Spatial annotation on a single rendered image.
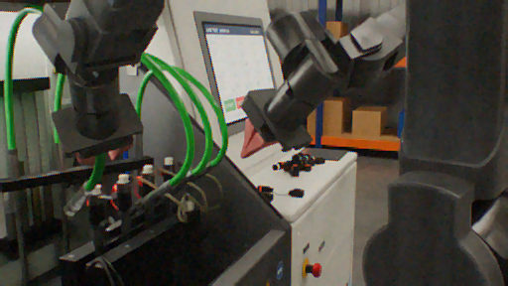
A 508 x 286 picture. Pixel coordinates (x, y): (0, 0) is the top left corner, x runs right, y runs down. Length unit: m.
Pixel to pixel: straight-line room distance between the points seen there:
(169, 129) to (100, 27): 0.72
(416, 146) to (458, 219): 0.05
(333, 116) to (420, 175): 6.00
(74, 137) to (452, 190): 0.49
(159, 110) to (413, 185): 0.98
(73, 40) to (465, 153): 0.38
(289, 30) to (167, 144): 0.61
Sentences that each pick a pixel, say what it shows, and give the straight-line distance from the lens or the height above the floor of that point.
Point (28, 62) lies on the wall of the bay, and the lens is 1.20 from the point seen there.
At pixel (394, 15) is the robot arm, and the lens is 0.73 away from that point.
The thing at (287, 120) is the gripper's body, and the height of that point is 1.26.
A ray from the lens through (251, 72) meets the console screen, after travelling 1.58.
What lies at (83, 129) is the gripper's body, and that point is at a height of 1.26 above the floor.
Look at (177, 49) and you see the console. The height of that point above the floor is 1.35.
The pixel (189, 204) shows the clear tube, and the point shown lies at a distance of 1.16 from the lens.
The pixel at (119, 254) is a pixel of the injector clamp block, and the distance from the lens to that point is 0.97.
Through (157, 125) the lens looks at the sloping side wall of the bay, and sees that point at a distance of 1.22.
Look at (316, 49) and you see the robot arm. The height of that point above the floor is 1.35.
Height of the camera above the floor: 1.36
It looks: 11 degrees down
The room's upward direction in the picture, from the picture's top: straight up
